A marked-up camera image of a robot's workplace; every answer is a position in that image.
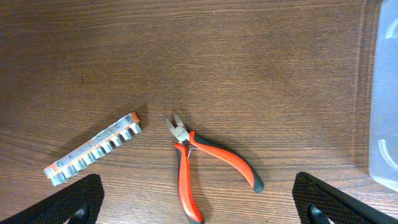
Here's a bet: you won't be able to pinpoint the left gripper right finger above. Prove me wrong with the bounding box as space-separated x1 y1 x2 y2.
292 172 397 224

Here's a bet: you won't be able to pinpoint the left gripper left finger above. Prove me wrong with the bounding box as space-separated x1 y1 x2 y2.
1 174 104 224

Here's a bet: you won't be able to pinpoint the clear plastic container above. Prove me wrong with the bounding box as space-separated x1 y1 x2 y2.
369 0 397 191

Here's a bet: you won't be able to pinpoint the small red cutting pliers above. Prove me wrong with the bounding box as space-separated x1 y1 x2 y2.
165 112 265 224

